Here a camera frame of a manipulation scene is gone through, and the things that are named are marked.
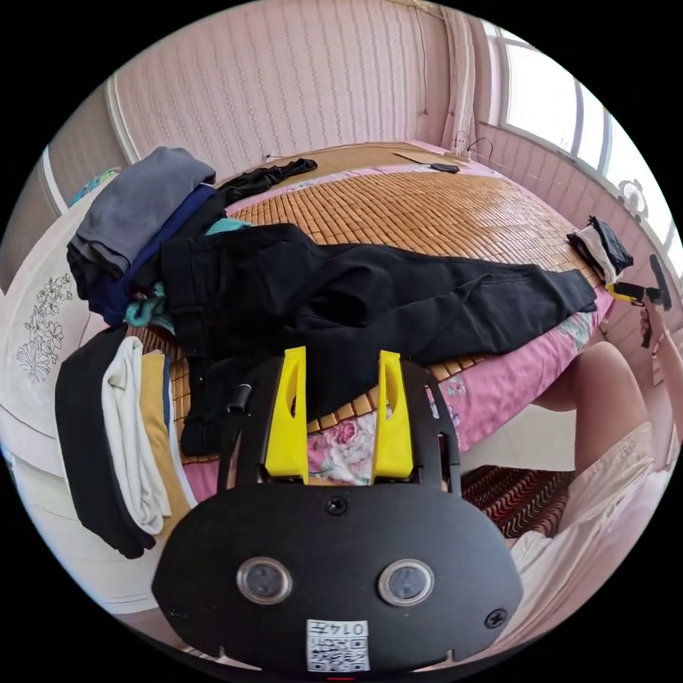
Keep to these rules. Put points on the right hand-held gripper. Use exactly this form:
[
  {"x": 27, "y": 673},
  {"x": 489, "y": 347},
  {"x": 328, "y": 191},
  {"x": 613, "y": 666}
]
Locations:
[{"x": 652, "y": 296}]

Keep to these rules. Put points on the window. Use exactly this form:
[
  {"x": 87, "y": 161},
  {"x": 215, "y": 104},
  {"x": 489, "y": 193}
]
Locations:
[{"x": 544, "y": 101}]

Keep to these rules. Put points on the person's body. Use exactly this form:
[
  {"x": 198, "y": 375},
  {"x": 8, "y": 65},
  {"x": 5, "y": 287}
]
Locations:
[{"x": 603, "y": 453}]

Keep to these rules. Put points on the thin black garment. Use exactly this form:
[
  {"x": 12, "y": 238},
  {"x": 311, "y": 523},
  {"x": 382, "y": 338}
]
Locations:
[{"x": 261, "y": 179}]

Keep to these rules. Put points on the red patterned floor mat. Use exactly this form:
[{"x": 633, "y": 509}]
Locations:
[{"x": 517, "y": 499}]

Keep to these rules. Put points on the bed with woven mat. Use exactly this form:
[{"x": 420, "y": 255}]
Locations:
[{"x": 427, "y": 213}]

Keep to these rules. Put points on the stack of folded clothes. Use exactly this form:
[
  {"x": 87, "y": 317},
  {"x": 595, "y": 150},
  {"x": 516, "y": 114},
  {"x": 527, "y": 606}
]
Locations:
[{"x": 90, "y": 427}]

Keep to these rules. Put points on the small black cloth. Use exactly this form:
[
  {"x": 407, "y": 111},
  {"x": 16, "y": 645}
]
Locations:
[{"x": 445, "y": 168}]

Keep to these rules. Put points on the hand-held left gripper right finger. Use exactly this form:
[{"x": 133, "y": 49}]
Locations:
[{"x": 394, "y": 432}]

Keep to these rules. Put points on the person's right hand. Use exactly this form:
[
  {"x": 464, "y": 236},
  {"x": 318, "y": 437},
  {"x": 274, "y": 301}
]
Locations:
[{"x": 657, "y": 341}]

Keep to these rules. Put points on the black and white garment heap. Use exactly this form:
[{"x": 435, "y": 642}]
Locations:
[{"x": 605, "y": 251}]

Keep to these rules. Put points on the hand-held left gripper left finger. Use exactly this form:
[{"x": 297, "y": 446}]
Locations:
[{"x": 287, "y": 427}]

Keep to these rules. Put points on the black long pants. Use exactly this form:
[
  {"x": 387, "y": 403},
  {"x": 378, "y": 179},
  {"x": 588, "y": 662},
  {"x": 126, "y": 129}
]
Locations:
[{"x": 331, "y": 288}]

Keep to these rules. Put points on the pile of clothes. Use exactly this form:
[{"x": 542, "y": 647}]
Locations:
[{"x": 133, "y": 213}]

